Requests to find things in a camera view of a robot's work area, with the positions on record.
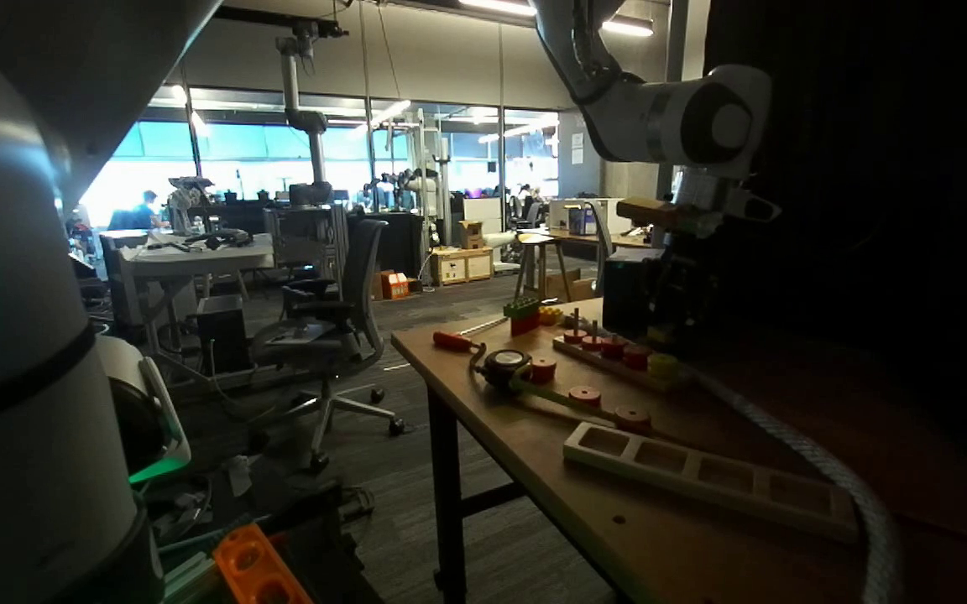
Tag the green toy brick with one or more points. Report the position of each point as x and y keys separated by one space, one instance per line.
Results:
x=523 y=306

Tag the small orange container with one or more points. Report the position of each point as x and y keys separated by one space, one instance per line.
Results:
x=393 y=287

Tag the orange round disc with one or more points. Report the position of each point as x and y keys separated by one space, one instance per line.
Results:
x=541 y=371
x=633 y=421
x=587 y=397

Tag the red round peg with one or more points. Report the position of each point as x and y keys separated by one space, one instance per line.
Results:
x=596 y=344
x=615 y=349
x=636 y=358
x=571 y=337

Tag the black computer tower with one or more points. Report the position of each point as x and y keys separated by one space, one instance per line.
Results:
x=220 y=337

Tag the tan cardboard box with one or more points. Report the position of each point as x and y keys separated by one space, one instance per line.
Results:
x=462 y=267

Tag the thin wooden stick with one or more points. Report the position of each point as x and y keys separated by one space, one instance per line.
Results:
x=563 y=406

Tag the orange perforated block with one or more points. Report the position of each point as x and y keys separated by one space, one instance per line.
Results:
x=259 y=564

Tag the yellow round peg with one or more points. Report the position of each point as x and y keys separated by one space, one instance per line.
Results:
x=663 y=371

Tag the wooden peg tray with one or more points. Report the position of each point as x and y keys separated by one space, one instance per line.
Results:
x=618 y=363

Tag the grey mesh office chair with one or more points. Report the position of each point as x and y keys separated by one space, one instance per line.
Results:
x=334 y=319

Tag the white office desk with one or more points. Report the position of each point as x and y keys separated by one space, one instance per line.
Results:
x=194 y=262

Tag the white compartment tray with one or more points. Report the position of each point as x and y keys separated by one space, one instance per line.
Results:
x=706 y=477

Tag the wooden stool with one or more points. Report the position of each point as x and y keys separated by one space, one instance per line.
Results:
x=539 y=262

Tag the seated person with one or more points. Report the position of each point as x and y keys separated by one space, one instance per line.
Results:
x=147 y=208

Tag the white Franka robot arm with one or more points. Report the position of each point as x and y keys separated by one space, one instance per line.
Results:
x=685 y=117

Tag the red toy brick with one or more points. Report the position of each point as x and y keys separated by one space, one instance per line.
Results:
x=524 y=324

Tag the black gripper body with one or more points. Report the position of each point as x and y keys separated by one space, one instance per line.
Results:
x=703 y=259

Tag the black curtain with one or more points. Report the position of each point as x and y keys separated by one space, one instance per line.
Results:
x=876 y=168

